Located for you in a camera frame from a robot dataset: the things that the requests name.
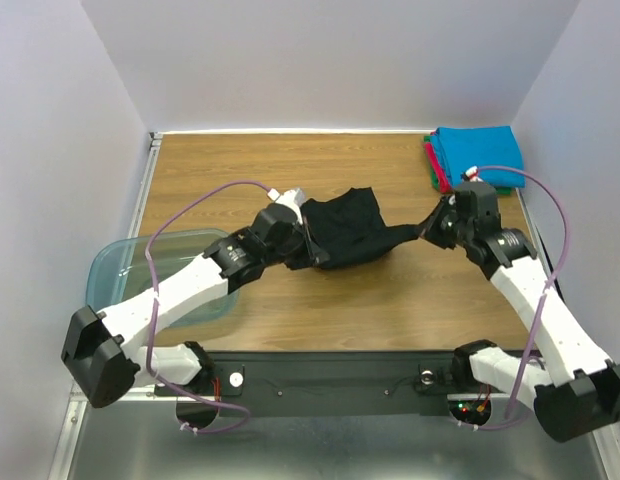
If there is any folded red t-shirt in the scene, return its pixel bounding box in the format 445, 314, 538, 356
424, 142, 451, 194

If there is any aluminium frame rail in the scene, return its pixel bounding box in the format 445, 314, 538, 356
69, 355, 614, 401

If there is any folded blue t-shirt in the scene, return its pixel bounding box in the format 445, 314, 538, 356
429, 125, 525, 188

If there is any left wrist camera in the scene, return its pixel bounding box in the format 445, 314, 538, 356
267, 187, 306, 224

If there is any purple cable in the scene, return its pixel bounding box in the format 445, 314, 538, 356
144, 180, 252, 435
457, 165, 572, 431

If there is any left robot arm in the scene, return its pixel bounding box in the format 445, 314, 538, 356
61, 203, 307, 408

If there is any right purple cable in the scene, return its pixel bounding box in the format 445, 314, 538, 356
457, 165, 572, 431

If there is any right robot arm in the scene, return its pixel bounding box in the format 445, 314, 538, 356
422, 190, 620, 443

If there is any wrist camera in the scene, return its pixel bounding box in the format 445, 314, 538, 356
454, 181, 500, 220
267, 187, 306, 224

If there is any clear blue plastic bin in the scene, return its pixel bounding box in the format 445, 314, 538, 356
85, 228, 238, 328

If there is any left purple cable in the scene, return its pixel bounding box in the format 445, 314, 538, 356
144, 180, 252, 435

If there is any black t-shirt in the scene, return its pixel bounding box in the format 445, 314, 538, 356
285, 187, 426, 270

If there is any left aluminium side rail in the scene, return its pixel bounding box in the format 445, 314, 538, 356
127, 132, 164, 238

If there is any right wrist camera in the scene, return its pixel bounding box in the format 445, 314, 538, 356
454, 181, 500, 220

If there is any folded green t-shirt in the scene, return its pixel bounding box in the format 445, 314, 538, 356
422, 132, 514, 197

